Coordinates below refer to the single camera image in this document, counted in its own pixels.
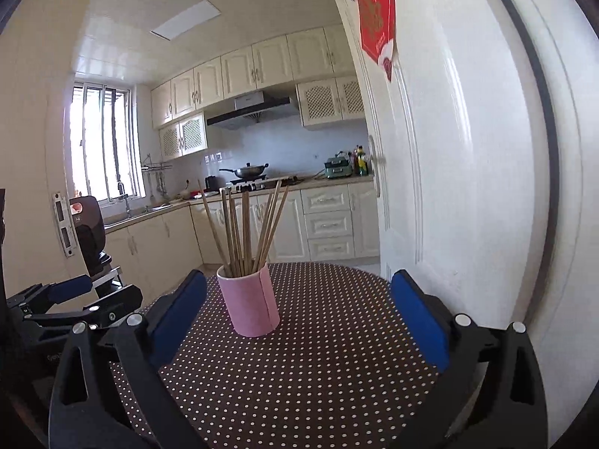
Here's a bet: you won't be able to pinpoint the white door handle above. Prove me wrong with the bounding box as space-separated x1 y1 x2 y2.
367 135 387 199

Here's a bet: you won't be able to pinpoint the ceiling light panel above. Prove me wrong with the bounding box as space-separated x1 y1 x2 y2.
150 0 222 39

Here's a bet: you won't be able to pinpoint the wall utensil rack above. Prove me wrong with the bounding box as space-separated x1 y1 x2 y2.
140 152 173 197

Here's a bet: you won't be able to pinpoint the cream kitchen drawer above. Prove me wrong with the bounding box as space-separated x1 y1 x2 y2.
302 188 352 213
304 213 353 239
306 238 355 261

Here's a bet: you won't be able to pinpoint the kitchen countertop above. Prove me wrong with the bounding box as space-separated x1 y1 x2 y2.
103 175 375 232

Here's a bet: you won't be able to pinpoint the gas stove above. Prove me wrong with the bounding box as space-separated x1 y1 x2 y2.
229 175 300 192

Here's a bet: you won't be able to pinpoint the bundle of wooden chopsticks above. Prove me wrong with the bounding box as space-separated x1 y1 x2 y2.
197 178 290 278

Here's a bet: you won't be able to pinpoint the pink cylindrical utensil holder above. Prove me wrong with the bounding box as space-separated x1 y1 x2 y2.
216 262 282 338

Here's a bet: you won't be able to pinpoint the door frame latch plate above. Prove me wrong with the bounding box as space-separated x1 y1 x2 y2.
51 191 78 259

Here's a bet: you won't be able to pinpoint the brown polka dot tablecloth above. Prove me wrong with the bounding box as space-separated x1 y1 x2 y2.
110 262 443 449

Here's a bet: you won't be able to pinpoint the kitchen faucet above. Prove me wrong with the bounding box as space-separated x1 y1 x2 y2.
116 181 133 218

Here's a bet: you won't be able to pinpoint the range hood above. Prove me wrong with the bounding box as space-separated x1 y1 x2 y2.
206 91 300 131

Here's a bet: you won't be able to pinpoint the cream upper kitchen cabinets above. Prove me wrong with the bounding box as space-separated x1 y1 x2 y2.
150 23 356 129

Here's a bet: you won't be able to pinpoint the cream kitchen cabinets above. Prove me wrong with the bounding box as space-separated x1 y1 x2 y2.
150 23 356 129
103 182 381 291

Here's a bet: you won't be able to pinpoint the row of condiment bottles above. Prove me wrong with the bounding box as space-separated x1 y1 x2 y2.
351 144 375 177

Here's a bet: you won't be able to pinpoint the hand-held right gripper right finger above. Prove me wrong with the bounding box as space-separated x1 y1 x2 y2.
390 269 549 449

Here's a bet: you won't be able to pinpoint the metal wok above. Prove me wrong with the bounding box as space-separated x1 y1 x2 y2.
219 162 271 181

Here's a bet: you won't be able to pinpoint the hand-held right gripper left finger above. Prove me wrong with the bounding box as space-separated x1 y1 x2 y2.
48 269 209 449

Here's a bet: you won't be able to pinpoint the black air fryer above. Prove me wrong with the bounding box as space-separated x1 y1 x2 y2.
69 195 113 274

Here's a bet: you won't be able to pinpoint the cream lower kitchen cabinets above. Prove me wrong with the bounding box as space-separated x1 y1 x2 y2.
103 182 381 291

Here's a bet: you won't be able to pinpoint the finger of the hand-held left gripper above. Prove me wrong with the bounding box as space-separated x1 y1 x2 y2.
6 274 94 315
23 284 143 333

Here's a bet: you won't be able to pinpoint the metal rack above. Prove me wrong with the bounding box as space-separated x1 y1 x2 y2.
84 264 127 300

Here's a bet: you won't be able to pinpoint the red paper door decoration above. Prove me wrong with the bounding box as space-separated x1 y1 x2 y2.
356 0 398 84

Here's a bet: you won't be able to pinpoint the kitchen window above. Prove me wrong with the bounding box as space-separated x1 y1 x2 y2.
69 82 143 207

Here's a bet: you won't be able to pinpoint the wide lattice door cabinet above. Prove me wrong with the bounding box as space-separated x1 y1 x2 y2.
296 75 367 127

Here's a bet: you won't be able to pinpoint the small lattice door cabinet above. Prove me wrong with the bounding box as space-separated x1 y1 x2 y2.
158 111 208 160

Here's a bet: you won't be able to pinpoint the white door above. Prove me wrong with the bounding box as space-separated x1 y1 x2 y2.
325 0 562 384

